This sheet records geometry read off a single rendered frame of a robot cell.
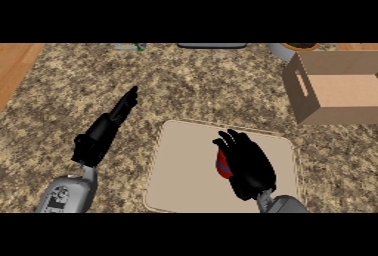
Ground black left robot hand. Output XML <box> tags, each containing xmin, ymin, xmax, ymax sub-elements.
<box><xmin>70</xmin><ymin>85</ymin><xmax>140</xmax><ymax>168</ymax></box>

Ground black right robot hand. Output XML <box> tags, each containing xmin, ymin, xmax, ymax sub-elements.
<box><xmin>211</xmin><ymin>128</ymin><xmax>278</xmax><ymax>202</ymax></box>

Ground beige square tray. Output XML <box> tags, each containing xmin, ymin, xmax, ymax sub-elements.
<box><xmin>142</xmin><ymin>119</ymin><xmax>303</xmax><ymax>214</ymax></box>

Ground dark grey appliance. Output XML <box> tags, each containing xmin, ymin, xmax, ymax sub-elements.
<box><xmin>176</xmin><ymin>43</ymin><xmax>248</xmax><ymax>50</ymax></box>

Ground brown cardboard box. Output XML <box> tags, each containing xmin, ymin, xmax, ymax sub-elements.
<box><xmin>282</xmin><ymin>50</ymin><xmax>378</xmax><ymax>126</ymax></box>

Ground small green and grey packet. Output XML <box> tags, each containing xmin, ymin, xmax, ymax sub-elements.
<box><xmin>114</xmin><ymin>43</ymin><xmax>148</xmax><ymax>52</ymax></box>

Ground white plant pot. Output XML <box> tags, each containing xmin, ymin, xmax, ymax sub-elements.
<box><xmin>266</xmin><ymin>43</ymin><xmax>322</xmax><ymax>63</ymax></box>

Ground red can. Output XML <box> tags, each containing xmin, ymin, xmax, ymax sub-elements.
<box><xmin>214</xmin><ymin>148</ymin><xmax>235</xmax><ymax>180</ymax></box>

